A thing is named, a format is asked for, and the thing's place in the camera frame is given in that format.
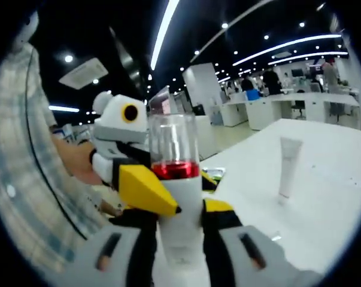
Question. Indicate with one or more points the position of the long white office desk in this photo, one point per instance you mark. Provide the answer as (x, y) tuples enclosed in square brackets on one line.
[(261, 115)]

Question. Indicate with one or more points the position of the pink display board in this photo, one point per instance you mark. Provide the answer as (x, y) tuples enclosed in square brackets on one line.
[(162, 103)]

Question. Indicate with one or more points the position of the red collar white skincare bottle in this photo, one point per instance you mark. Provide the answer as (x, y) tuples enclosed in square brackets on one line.
[(177, 194)]

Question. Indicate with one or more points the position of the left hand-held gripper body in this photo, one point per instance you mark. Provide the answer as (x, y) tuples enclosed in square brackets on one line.
[(114, 128)]

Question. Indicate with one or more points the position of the group of ceiling spotlights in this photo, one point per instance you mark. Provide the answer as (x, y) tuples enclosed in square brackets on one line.
[(68, 58)]

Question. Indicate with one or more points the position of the person's plaid shirt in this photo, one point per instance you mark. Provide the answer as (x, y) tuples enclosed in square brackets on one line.
[(15, 155)]

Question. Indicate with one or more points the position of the black office chair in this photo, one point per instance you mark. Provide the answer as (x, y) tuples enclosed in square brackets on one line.
[(300, 106)]

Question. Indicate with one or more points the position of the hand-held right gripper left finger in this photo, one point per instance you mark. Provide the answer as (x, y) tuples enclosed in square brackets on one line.
[(132, 248)]

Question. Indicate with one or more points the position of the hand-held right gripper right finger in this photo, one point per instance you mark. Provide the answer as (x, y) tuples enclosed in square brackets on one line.
[(225, 248)]

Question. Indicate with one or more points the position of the green printed packet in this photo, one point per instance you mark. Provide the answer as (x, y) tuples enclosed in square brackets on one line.
[(213, 179)]

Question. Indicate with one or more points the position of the grey office chair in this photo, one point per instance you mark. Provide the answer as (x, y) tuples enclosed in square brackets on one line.
[(336, 109)]

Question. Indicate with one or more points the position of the white skincare tube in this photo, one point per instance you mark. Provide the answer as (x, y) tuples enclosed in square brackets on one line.
[(289, 170)]

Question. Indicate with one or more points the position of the straight ceiling light strip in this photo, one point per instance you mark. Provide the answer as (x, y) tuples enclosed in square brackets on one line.
[(318, 38)]

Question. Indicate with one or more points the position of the curved ceiling light strip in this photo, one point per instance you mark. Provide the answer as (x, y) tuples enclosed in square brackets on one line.
[(164, 33)]

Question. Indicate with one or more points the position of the ceiling air conditioner unit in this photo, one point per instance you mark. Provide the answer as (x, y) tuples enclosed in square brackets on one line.
[(84, 73)]

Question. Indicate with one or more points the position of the person's left hand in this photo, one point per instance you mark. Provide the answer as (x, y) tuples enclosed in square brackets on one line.
[(78, 163)]

